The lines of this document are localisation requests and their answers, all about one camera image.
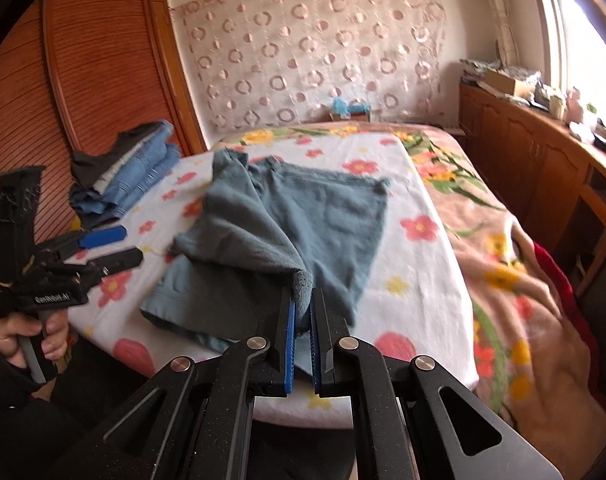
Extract teal blue shorts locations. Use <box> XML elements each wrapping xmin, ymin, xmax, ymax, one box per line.
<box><xmin>140</xmin><ymin>150</ymin><xmax>390</xmax><ymax>352</ymax></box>

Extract person's left hand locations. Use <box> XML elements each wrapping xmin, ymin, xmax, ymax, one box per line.
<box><xmin>0</xmin><ymin>310</ymin><xmax>69</xmax><ymax>368</ymax></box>

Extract folded dark grey garment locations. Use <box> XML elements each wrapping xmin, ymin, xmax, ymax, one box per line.
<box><xmin>71</xmin><ymin>120</ymin><xmax>174</xmax><ymax>188</ymax></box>

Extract white floral bed sheet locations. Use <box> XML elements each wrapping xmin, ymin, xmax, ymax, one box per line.
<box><xmin>64</xmin><ymin>131</ymin><xmax>480</xmax><ymax>430</ymax></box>

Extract folded blue jeans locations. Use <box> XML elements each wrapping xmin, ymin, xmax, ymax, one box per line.
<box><xmin>69</xmin><ymin>130</ymin><xmax>181</xmax><ymax>230</ymax></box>

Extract pink floral blanket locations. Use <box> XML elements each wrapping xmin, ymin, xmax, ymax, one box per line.
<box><xmin>215</xmin><ymin>120</ymin><xmax>606</xmax><ymax>470</ymax></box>

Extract wooden louvered wardrobe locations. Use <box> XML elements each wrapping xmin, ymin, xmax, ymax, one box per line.
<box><xmin>0</xmin><ymin>0</ymin><xmax>207</xmax><ymax>242</ymax></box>

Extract blue toy on headboard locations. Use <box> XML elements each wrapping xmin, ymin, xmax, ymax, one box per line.
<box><xmin>329</xmin><ymin>98</ymin><xmax>371</xmax><ymax>122</ymax></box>

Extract pink circle-pattern curtain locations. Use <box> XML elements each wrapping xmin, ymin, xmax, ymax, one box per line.
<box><xmin>174</xmin><ymin>0</ymin><xmax>446</xmax><ymax>136</ymax></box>

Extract long wooden sideboard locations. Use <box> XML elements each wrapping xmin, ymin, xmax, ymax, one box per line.
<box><xmin>459</xmin><ymin>84</ymin><xmax>606</xmax><ymax>295</ymax></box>

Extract cardboard box on sideboard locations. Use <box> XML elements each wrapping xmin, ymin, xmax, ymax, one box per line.
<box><xmin>484</xmin><ymin>70</ymin><xmax>540</xmax><ymax>99</ymax></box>

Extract white cup on sideboard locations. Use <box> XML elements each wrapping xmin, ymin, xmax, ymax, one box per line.
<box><xmin>549</xmin><ymin>94</ymin><xmax>566</xmax><ymax>122</ymax></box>

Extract pink figurine by window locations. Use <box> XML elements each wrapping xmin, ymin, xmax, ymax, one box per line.
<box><xmin>563</xmin><ymin>87</ymin><xmax>584</xmax><ymax>126</ymax></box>

